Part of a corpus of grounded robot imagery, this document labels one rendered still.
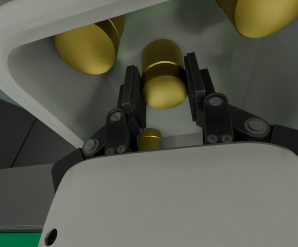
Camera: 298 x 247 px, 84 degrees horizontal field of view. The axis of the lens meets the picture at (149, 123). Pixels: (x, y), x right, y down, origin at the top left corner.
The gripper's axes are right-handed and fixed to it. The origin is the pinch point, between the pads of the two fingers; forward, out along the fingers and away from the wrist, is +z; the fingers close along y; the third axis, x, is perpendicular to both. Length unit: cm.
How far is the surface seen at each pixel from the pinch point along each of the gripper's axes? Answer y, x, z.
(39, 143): -61, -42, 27
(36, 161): -58, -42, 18
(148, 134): -3.7, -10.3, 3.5
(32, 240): -28.6, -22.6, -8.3
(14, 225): -31.9, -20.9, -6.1
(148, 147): -3.7, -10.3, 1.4
